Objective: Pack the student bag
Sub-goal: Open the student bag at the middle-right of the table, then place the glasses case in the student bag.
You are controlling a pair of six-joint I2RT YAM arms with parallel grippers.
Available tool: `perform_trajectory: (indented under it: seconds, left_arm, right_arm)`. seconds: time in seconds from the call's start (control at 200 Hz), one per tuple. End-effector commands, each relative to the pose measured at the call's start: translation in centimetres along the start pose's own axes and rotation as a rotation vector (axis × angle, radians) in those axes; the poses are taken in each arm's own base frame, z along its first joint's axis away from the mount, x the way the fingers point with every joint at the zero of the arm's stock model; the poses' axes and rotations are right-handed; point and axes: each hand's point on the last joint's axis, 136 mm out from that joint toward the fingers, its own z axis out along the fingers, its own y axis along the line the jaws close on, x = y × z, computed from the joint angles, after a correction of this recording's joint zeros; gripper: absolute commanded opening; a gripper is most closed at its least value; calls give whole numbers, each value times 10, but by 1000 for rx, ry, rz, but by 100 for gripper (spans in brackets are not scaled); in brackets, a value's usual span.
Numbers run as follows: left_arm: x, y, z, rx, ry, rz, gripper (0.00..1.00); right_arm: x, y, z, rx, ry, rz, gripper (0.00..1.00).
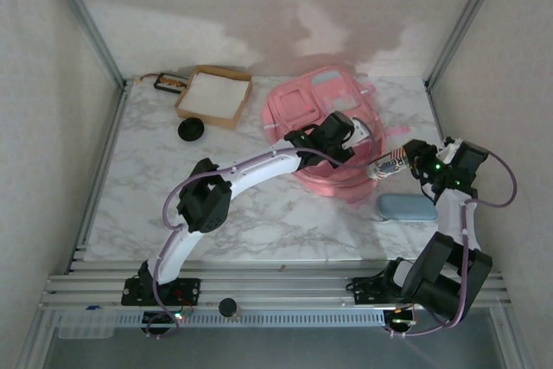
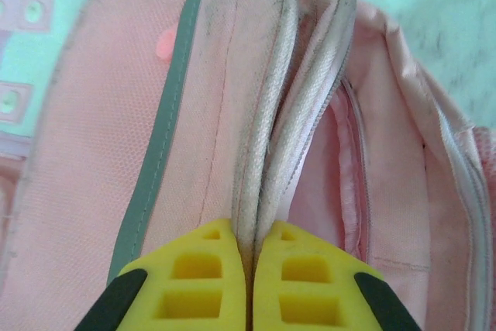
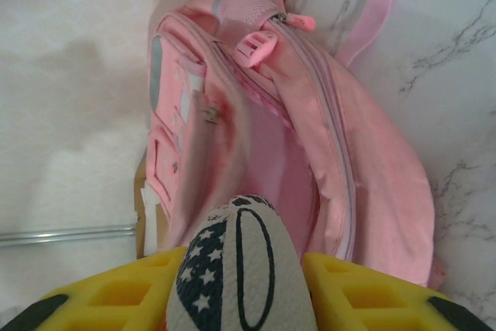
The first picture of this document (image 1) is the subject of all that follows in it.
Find patterned striped pencil case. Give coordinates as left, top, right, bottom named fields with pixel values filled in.
left=365, top=147, right=411, bottom=182

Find perforated metal cable tray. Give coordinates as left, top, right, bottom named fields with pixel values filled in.
left=114, top=311, right=386, bottom=328

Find pink student backpack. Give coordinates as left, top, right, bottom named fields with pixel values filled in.
left=262, top=65, right=411, bottom=210

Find black round lid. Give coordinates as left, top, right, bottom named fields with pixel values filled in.
left=177, top=118, right=205, bottom=143

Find black round knob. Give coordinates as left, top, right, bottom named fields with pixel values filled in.
left=218, top=297, right=241, bottom=321

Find cardboard box with white foam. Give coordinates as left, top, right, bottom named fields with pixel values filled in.
left=174, top=65, right=253, bottom=130

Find black board with orange connectors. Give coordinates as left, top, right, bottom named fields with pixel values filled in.
left=137, top=73, right=191, bottom=94

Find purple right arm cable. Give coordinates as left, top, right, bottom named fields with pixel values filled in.
left=388, top=155, right=519, bottom=338

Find aluminium base frame rails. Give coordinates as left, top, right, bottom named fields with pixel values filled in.
left=36, top=256, right=515, bottom=313

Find aluminium corner post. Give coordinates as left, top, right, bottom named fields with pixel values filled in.
left=40, top=0, right=130, bottom=92
left=423, top=0, right=512, bottom=92

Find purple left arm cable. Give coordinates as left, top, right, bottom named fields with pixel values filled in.
left=144, top=143, right=372, bottom=340

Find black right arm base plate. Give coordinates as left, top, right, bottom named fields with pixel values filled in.
left=352, top=276, right=431, bottom=305

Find aluminium table side rail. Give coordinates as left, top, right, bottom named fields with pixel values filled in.
left=64, top=81, right=130, bottom=275

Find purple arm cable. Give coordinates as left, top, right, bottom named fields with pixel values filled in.
left=144, top=143, right=372, bottom=340
left=388, top=155, right=519, bottom=338

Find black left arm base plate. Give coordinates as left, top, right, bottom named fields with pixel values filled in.
left=120, top=277, right=202, bottom=306

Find light blue glasses case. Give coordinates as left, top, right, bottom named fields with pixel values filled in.
left=376, top=194, right=438, bottom=224

